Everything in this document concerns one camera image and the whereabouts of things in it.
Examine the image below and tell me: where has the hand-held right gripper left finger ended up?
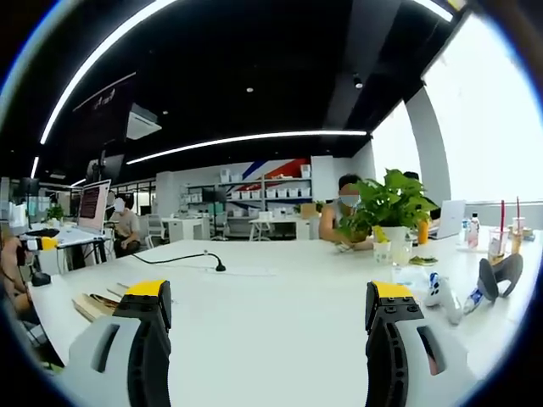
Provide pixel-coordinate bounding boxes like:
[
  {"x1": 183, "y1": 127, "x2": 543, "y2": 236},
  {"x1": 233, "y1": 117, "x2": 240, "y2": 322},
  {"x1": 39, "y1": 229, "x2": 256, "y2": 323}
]
[{"x1": 63, "y1": 279, "x2": 173, "y2": 407}]

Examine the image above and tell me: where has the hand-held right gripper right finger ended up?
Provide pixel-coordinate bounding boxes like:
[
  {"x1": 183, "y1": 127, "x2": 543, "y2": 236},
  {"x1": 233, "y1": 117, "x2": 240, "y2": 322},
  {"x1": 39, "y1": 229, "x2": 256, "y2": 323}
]
[{"x1": 365, "y1": 280, "x2": 477, "y2": 407}]

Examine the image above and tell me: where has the computer monitor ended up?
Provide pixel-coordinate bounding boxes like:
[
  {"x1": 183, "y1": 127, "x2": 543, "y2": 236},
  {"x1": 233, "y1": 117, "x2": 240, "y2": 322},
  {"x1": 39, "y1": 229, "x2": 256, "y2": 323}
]
[{"x1": 76, "y1": 178, "x2": 113, "y2": 235}]

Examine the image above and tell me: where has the white game controller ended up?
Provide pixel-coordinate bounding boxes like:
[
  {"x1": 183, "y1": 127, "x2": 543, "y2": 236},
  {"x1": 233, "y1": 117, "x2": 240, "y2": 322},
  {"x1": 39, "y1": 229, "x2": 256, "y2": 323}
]
[{"x1": 424, "y1": 271, "x2": 464, "y2": 326}]

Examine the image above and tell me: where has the blue white tube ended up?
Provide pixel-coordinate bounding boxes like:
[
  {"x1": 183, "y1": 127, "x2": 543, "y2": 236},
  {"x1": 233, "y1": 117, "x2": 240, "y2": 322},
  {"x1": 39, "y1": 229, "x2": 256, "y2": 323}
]
[{"x1": 463, "y1": 287, "x2": 485, "y2": 315}]

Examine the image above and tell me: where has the white patterned cup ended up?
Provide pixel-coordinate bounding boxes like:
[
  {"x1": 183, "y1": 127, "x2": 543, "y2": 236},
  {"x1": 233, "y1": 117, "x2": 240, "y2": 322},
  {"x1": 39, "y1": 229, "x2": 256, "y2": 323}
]
[{"x1": 372, "y1": 240, "x2": 392, "y2": 266}]

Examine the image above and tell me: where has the white office chair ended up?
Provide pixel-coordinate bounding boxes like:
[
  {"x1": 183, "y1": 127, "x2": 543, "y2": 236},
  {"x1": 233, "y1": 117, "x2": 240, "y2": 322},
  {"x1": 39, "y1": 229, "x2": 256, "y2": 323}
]
[{"x1": 145, "y1": 213, "x2": 167, "y2": 249}]

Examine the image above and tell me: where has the white office desk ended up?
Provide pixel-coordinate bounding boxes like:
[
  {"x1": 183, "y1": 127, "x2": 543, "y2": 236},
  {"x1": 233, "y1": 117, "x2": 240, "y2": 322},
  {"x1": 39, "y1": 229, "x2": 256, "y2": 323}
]
[
  {"x1": 248, "y1": 215, "x2": 320, "y2": 242},
  {"x1": 160, "y1": 215, "x2": 212, "y2": 243}
]

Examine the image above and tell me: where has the clear water bottle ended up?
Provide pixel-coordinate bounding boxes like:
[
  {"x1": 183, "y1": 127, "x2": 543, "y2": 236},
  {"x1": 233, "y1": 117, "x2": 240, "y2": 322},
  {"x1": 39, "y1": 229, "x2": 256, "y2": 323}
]
[{"x1": 466, "y1": 214, "x2": 481, "y2": 249}]

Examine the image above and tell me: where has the white laptop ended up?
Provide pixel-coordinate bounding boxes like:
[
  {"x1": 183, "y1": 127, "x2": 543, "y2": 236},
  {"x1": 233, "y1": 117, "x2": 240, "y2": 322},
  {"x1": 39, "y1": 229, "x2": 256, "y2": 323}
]
[{"x1": 428, "y1": 199, "x2": 467, "y2": 241}]

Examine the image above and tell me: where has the green potted plant white pot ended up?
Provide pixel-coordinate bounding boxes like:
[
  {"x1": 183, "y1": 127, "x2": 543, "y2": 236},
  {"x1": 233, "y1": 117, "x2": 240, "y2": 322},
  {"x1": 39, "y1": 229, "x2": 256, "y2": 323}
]
[{"x1": 338, "y1": 168, "x2": 440, "y2": 266}]

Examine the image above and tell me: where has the plastic drink cup red straw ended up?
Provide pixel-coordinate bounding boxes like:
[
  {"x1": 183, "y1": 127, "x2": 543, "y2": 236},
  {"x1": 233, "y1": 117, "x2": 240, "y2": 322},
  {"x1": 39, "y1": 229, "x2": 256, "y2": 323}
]
[
  {"x1": 486, "y1": 198, "x2": 511, "y2": 266},
  {"x1": 510, "y1": 196, "x2": 528, "y2": 255}
]

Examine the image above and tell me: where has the ceiling air conditioner unit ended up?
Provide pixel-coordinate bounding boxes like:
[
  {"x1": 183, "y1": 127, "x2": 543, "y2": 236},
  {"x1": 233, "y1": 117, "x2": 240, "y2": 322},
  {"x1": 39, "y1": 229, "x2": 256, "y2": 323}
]
[{"x1": 126, "y1": 103, "x2": 163, "y2": 142}]

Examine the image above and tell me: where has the shelf with white boxes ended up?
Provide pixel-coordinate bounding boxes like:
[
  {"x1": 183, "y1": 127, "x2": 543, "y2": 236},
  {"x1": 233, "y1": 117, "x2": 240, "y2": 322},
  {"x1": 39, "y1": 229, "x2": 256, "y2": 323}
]
[{"x1": 180, "y1": 164, "x2": 314, "y2": 220}]

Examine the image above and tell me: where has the black cable on table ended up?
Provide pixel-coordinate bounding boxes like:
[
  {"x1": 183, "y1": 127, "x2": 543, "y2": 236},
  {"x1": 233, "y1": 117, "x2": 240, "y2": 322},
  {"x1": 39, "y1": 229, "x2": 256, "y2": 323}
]
[{"x1": 130, "y1": 249, "x2": 228, "y2": 273}]

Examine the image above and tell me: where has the grey curved handle tool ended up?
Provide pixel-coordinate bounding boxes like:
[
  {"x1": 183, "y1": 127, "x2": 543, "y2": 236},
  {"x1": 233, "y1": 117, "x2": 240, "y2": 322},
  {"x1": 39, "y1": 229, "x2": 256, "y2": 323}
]
[{"x1": 479, "y1": 253, "x2": 524, "y2": 303}]

